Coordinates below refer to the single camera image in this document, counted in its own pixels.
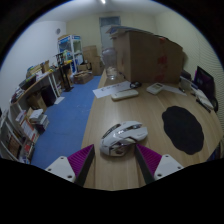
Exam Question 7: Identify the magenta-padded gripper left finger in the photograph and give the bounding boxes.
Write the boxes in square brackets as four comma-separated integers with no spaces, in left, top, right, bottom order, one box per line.
[44,143,96,187]

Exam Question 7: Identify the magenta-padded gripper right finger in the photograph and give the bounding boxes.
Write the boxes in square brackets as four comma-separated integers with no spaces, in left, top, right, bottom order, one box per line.
[134,143,185,185]

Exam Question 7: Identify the white gaming computer mouse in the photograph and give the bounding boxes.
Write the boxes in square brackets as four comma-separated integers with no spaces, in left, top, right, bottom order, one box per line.
[99,120,149,158]

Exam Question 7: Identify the black scalloped mouse pad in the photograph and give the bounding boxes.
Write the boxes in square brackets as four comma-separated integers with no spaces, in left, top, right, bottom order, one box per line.
[161,105,205,156]

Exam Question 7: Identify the cluttered bookshelf unit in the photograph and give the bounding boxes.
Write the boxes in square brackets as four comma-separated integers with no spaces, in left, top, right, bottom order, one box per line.
[0,106,51,164]

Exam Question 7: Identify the long flat white device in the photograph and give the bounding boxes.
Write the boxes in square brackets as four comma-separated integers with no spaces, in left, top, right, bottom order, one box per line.
[110,88,140,102]

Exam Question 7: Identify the white remote control with buttons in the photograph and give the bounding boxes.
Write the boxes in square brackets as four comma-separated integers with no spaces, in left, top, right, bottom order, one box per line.
[145,82,165,96]

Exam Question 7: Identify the black marker pen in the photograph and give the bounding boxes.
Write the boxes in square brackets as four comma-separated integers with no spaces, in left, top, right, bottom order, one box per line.
[195,98,212,114]

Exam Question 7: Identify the white printed paper sheet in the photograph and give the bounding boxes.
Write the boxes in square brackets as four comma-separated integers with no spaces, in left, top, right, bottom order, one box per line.
[92,80,133,99]

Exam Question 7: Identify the open white notebook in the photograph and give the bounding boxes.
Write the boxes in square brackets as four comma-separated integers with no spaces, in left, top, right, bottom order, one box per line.
[191,87,214,110]

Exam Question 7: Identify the black office chair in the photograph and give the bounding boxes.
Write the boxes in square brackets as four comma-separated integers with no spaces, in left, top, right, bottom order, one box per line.
[210,96,220,114]

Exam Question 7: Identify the low open cardboard box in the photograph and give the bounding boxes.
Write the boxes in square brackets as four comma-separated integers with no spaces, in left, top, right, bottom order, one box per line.
[73,71,95,85]

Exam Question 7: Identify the black floor stand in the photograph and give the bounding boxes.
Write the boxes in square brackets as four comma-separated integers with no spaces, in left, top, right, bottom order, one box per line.
[55,51,75,93]

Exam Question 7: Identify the black monitor screen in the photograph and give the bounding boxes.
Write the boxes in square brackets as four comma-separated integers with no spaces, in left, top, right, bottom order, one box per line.
[193,65,216,99]

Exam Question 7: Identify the stacked brown cardboard boxes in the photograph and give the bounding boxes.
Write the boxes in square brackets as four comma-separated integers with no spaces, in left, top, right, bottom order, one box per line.
[81,44,104,77]

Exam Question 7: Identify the large brown cardboard box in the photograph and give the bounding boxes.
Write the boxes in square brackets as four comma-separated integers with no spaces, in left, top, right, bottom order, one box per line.
[106,25,184,84]

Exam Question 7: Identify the clear plastic water jug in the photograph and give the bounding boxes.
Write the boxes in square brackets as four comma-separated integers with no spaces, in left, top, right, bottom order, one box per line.
[100,47,119,80]

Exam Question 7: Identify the blue white claw machine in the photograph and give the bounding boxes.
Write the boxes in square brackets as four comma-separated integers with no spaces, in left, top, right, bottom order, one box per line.
[58,33,84,66]

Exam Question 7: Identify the grey door with window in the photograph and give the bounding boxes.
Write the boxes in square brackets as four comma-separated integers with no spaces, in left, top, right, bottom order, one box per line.
[98,15,122,51]

